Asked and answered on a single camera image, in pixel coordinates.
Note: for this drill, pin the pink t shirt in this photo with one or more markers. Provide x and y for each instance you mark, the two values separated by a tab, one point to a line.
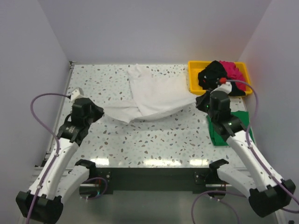
234	73

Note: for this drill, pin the folded green t shirt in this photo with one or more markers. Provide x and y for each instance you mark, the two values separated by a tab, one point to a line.
216	138

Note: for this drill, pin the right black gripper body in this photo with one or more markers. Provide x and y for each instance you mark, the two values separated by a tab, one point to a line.
203	105

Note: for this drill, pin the black t shirt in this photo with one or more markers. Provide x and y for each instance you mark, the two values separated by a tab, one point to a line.
208	77

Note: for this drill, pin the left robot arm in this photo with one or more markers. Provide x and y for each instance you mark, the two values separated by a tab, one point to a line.
44	200

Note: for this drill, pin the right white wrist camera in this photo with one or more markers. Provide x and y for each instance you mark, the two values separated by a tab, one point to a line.
227	88

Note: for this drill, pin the aluminium frame rail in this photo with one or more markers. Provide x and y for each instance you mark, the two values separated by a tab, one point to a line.
45	137

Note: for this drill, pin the white t shirt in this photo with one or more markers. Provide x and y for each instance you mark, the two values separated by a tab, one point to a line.
152	97

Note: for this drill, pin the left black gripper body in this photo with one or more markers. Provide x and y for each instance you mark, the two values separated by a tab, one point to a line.
96	114

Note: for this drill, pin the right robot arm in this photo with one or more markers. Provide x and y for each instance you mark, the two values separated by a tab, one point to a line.
266	190

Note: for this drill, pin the yellow plastic bin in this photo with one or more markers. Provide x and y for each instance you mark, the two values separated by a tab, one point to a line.
194	67

